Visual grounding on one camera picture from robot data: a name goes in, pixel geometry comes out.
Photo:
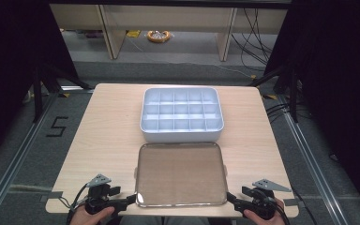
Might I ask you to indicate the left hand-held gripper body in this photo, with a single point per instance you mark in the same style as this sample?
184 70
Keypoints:
98 200

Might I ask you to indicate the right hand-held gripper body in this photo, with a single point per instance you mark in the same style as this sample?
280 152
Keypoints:
262 203

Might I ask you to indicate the transparent plastic box lid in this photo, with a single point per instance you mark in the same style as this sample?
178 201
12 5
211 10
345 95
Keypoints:
181 175

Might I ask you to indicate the white compartment storage box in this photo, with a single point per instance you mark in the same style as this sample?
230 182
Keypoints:
181 132

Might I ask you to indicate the person's right hand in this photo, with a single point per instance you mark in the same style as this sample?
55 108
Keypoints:
272 221

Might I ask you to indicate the person's left hand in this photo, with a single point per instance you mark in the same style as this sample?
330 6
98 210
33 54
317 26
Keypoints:
86 218

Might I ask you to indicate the grey tape strip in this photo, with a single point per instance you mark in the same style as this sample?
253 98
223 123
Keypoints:
54 196
291 202

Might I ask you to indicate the black metal stand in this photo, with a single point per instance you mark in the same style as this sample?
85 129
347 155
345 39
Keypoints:
38 93
293 93

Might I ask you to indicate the black curtain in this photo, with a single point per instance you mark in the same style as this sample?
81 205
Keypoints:
340 78
9 62

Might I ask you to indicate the yellow flat object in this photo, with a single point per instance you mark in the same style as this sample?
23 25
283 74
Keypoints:
133 33

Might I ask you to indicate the aluminium floor rail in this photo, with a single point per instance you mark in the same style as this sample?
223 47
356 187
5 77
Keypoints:
15 162
312 168

